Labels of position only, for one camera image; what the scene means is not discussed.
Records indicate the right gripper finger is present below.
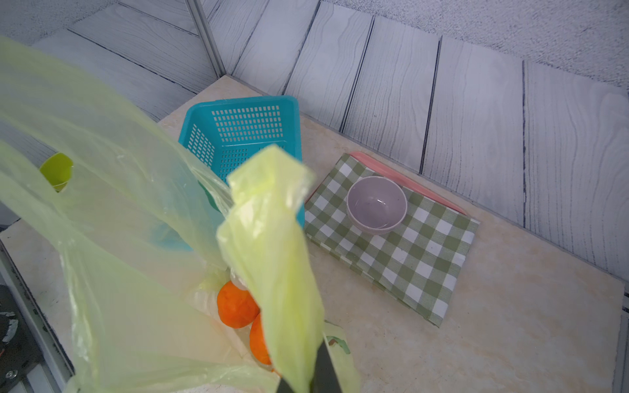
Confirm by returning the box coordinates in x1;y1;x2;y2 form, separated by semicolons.
276;340;343;393

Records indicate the orange fruit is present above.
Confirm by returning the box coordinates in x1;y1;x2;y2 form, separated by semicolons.
217;281;260;329
249;314;272;366

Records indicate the yellow-green plastic bag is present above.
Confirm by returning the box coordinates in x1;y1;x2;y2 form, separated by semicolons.
1;38;360;392

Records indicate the green checkered cloth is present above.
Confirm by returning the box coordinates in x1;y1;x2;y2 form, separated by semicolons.
305;154;480;326

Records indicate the lilac bowl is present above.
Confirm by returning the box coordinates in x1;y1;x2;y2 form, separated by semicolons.
346;176;408;235

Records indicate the pink tray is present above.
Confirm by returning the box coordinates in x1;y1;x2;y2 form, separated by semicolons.
350;152;468;215

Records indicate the teal plastic basket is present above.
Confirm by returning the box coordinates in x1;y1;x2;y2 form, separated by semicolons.
178;95;306;229

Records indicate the lime green bowl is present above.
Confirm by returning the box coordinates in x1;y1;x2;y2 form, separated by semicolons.
39;152;74;193

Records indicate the aluminium mounting rail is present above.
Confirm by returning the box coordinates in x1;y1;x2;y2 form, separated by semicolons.
1;247;74;392

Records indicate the left aluminium frame post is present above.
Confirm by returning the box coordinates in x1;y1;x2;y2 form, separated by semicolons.
185;0;226;79

